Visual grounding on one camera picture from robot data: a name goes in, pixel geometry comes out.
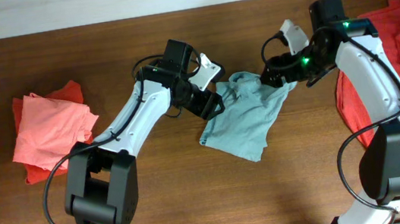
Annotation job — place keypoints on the light blue t-shirt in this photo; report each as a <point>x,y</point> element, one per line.
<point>250,110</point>

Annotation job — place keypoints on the folded red shirt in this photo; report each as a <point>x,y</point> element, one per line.
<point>67,92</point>

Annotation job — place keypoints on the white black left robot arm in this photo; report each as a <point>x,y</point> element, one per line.
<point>102,177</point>

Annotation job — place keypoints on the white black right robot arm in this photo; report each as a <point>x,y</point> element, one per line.
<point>354,47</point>

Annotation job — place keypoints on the folded pink shirt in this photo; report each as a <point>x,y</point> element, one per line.
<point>53,130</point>

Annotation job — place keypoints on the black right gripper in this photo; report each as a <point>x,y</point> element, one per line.
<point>286,59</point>

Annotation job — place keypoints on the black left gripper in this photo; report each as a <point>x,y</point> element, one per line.
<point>206,104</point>

